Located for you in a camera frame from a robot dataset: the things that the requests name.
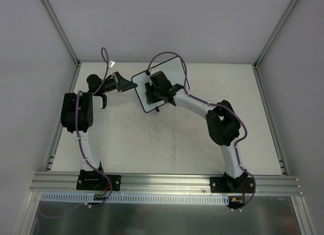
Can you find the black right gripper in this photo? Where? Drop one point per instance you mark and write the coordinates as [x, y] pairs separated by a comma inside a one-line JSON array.
[[151, 93]]

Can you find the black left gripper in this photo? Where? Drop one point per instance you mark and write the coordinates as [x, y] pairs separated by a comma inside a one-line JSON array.
[[119, 83]]

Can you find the black-framed whiteboard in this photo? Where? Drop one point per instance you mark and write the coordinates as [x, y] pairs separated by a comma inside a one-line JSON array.
[[174, 71]]

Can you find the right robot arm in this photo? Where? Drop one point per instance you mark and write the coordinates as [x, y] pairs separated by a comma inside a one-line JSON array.
[[223, 127]]

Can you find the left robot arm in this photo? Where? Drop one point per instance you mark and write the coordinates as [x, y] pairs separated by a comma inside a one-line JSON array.
[[77, 114]]

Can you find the left aluminium frame post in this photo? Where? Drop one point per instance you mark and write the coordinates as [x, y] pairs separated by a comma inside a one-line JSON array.
[[59, 29]]

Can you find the aluminium frame post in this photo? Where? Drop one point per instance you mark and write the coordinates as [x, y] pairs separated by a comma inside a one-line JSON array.
[[59, 29], [274, 34]]

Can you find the right aluminium frame post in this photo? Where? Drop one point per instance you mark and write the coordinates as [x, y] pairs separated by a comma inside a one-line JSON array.
[[274, 34]]

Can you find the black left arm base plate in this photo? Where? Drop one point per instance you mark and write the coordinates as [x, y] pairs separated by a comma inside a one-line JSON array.
[[92, 180]]

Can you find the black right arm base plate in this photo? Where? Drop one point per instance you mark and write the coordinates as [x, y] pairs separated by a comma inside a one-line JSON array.
[[223, 185]]

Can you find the white slotted cable duct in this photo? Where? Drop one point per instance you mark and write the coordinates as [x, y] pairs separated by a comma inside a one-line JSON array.
[[136, 198]]

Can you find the aluminium front rail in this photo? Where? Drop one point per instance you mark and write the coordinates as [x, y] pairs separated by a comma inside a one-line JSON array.
[[264, 185]]

